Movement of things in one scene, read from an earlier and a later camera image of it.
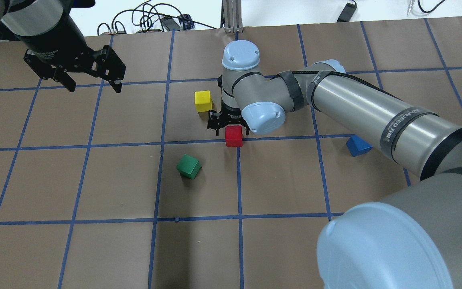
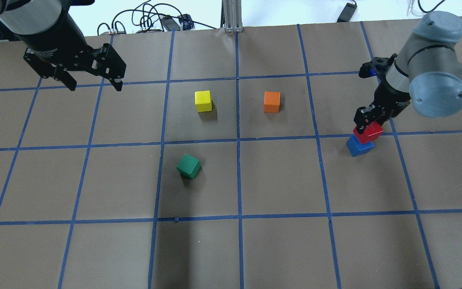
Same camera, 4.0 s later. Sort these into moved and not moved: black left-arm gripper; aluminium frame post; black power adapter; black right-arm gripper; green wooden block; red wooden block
Moved: red wooden block; black right-arm gripper
Not moved: black left-arm gripper; aluminium frame post; black power adapter; green wooden block
